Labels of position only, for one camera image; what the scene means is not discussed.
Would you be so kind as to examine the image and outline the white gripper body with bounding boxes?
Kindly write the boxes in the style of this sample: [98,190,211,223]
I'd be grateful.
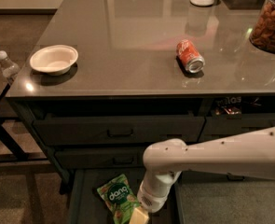
[137,171,181,213]

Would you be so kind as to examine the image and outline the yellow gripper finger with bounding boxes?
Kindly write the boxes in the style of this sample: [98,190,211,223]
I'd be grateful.
[129,206,149,224]

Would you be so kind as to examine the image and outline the green rice chip bag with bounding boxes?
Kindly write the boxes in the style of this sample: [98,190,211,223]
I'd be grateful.
[97,174,140,224]

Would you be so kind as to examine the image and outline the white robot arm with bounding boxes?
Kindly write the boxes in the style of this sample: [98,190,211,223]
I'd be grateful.
[137,127,275,224]

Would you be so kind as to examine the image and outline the bottom right drawer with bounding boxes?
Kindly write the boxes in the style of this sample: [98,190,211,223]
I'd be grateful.
[179,172,245,184]

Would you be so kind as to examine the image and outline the open bottom left drawer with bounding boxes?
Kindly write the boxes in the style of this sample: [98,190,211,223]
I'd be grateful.
[67,168,184,224]

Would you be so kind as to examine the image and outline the middle left drawer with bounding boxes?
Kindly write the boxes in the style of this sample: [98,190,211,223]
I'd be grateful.
[55,147,144,169]

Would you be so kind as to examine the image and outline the top left drawer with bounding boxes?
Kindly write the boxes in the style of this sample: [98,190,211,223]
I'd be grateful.
[33,115,204,146]

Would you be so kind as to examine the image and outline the top right drawer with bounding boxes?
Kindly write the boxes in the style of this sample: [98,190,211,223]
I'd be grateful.
[199,113,275,142]

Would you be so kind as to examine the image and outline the dark snack bag in drawer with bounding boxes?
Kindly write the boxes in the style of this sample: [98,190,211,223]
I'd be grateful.
[213,96,241,115]

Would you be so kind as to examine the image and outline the black side table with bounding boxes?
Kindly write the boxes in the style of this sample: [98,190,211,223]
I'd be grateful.
[0,84,46,163]

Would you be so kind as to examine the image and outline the red soda can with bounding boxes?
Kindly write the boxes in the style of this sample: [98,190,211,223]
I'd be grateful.
[176,39,205,74]

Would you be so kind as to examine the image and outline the white paper bowl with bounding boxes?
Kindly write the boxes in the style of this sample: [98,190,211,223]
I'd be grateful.
[30,45,78,76]

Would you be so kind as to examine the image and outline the clear plastic water bottle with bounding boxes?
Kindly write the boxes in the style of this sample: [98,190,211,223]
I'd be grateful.
[0,50,21,85]

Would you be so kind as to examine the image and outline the glass jar of snacks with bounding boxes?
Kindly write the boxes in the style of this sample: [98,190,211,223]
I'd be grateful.
[249,0,275,53]

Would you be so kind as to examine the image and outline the dark drawer cabinet frame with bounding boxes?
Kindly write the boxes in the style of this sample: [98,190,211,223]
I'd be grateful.
[11,95,275,189]

